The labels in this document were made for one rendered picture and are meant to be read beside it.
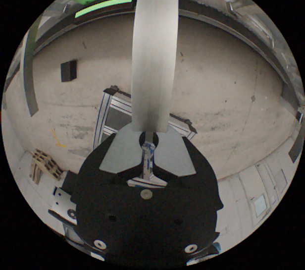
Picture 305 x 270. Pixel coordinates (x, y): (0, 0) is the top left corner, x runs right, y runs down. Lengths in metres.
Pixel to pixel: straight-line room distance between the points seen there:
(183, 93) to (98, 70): 0.82
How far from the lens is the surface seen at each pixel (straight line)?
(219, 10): 0.34
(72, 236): 0.51
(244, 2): 0.33
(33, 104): 0.26
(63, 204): 0.35
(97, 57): 1.07
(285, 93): 2.75
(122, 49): 0.98
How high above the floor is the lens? 0.94
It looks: 60 degrees down
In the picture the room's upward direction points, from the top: 180 degrees clockwise
